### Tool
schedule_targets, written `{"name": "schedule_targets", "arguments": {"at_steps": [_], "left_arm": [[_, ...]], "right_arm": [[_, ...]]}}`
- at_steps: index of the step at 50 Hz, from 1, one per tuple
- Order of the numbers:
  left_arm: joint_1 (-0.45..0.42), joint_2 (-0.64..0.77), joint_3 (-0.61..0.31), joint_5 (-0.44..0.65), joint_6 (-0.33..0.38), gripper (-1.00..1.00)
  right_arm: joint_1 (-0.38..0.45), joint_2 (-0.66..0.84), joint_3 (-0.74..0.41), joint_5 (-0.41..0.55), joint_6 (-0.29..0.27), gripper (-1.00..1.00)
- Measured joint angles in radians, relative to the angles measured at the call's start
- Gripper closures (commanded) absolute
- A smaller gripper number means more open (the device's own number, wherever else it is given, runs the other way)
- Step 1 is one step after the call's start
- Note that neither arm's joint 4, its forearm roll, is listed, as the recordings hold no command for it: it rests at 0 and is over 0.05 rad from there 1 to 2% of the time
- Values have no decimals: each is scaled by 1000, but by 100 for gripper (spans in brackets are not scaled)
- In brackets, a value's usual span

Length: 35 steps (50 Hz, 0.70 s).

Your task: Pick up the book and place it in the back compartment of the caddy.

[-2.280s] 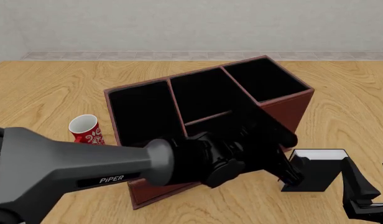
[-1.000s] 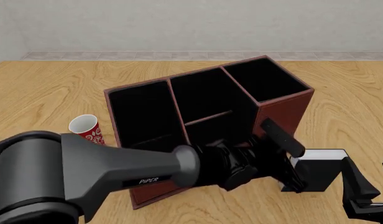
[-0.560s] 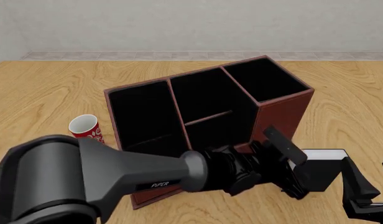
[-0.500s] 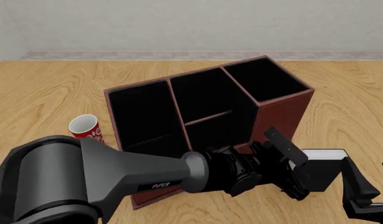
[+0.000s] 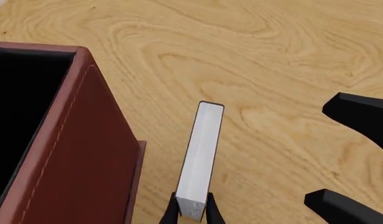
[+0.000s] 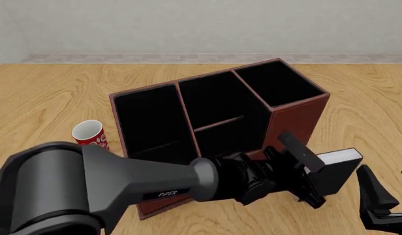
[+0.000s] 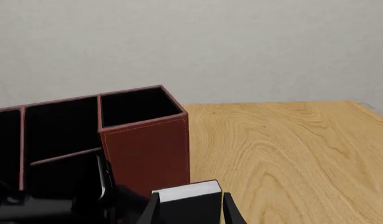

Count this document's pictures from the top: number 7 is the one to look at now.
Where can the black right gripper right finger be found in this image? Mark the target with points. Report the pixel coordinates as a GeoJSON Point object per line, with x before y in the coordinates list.
{"type": "Point", "coordinates": [232, 214]}

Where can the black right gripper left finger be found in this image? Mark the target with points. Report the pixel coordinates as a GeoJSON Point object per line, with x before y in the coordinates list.
{"type": "Point", "coordinates": [153, 213]}

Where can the black book with white pages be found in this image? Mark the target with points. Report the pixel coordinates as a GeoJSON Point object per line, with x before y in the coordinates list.
{"type": "Point", "coordinates": [191, 205]}

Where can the red-brown desk caddy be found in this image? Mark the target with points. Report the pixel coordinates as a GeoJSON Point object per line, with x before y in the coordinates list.
{"type": "Point", "coordinates": [145, 151]}

